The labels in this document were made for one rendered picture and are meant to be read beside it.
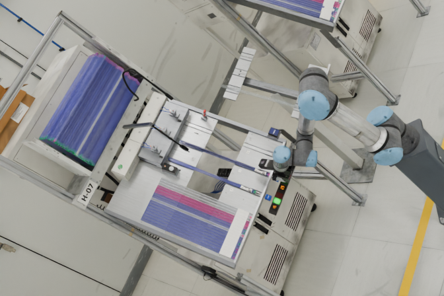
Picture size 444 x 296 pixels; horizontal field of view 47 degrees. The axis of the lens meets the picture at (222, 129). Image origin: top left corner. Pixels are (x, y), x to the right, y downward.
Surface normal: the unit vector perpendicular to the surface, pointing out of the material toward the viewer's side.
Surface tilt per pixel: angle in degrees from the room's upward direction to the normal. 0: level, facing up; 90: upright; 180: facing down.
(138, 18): 90
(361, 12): 90
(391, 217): 0
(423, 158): 90
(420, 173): 90
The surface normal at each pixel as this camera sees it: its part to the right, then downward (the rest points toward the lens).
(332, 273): -0.69, -0.53
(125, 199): -0.08, -0.41
